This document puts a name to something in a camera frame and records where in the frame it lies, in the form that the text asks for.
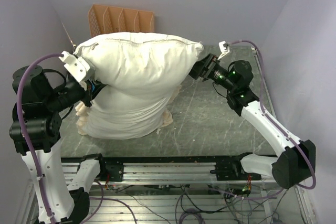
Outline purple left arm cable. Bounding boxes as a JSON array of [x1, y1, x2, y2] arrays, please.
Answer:
[[16, 52, 65, 224]]

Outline tangled floor cables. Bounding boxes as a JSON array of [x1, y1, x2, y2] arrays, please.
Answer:
[[89, 182, 279, 224]]

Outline grey pillowcase with cream ruffle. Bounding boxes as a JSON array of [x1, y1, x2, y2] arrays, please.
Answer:
[[75, 85, 182, 140]]

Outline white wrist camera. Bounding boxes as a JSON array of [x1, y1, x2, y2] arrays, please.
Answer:
[[218, 41, 230, 60], [59, 51, 92, 82]]

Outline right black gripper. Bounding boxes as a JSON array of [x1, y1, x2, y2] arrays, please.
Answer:
[[180, 53, 236, 92]]

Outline white pillow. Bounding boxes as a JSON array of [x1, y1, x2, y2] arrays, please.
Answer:
[[75, 32, 204, 99]]

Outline aluminium mounting rail frame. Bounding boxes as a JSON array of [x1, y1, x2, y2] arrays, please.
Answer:
[[28, 155, 305, 224]]

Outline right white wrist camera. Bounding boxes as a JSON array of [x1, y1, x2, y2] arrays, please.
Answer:
[[218, 41, 230, 60]]

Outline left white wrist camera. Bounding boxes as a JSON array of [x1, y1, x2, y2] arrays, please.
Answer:
[[59, 51, 92, 82]]

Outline orange plastic file organizer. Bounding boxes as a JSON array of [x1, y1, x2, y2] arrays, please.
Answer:
[[88, 4, 155, 37]]

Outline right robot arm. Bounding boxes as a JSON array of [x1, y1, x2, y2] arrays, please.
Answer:
[[189, 54, 316, 189]]

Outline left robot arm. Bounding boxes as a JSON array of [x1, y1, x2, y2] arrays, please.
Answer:
[[9, 66, 107, 223]]

